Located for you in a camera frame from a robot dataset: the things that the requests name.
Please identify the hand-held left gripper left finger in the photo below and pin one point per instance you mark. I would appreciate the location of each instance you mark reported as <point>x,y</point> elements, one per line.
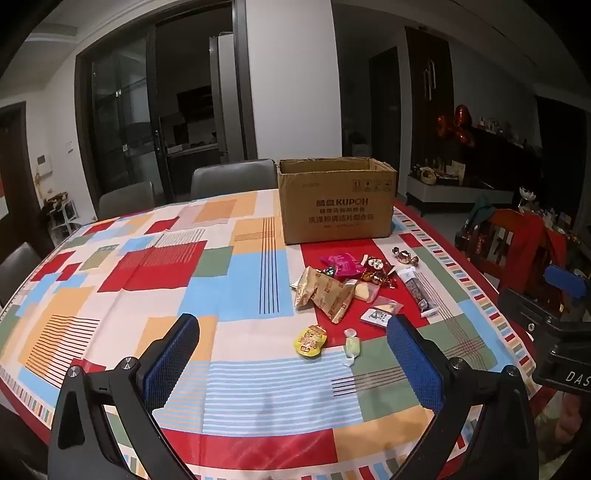
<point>170,357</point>

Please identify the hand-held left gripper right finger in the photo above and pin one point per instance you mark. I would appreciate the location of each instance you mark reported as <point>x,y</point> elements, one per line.
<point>415,364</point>

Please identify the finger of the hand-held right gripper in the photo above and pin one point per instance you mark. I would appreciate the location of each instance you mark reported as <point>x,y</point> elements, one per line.
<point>565,279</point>

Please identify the white candy with gold ends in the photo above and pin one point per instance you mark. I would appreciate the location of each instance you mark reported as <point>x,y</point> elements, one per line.
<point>376,317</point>

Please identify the red candy packet with figure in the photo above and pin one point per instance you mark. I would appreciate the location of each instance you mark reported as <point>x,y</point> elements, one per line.
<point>377,265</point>

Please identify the brown cardboard box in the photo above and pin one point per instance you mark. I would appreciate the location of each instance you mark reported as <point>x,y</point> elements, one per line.
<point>337,207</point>

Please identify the pale green wrapped candy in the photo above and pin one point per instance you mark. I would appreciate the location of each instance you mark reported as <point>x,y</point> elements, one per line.
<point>351,346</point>

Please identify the clear yellowish snack packet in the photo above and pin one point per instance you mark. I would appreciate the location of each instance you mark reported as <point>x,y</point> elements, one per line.
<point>387,303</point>

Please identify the long black and white bar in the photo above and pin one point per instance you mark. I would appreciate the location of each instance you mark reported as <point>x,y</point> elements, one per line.
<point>419,293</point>

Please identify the colourful patchwork tablecloth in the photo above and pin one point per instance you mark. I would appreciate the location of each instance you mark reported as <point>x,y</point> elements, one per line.
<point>161,277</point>

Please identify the white flower ornament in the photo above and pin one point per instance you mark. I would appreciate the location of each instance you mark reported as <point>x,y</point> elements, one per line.
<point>527,196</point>

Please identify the brown shiny wrapped candy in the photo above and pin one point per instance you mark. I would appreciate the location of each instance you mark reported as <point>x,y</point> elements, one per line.
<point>376,279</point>

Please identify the gold foil snack packet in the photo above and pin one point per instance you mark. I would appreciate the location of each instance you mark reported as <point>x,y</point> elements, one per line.
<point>307,286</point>
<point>337,302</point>

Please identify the yellow round snack packet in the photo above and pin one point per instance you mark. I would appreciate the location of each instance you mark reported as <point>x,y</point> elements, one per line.
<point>310,341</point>

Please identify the green cloth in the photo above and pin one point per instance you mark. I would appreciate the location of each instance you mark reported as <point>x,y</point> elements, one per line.
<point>482,210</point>

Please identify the gold foil wrapped chocolate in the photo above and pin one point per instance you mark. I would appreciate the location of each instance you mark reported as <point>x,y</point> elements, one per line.
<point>404,256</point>

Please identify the pink snack packet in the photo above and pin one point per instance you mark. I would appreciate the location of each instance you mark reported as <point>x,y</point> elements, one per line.
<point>344,265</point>

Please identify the dark shiny wrapped candy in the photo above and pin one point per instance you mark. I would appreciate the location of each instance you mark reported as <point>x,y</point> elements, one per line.
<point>328,271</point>

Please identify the white low cabinet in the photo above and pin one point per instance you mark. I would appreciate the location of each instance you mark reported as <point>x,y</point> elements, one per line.
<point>457,194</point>

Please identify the grey dining chair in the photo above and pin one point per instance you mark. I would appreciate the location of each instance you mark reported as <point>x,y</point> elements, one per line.
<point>16,272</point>
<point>127,198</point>
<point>231,180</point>

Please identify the red foil balloons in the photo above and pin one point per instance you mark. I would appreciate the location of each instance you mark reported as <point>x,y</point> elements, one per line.
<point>459,122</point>

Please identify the dark tall cabinet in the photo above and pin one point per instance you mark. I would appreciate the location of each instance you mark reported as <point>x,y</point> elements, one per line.
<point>429,92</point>

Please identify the glass sliding door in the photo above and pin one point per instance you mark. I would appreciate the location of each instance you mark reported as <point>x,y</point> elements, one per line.
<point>120,120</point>

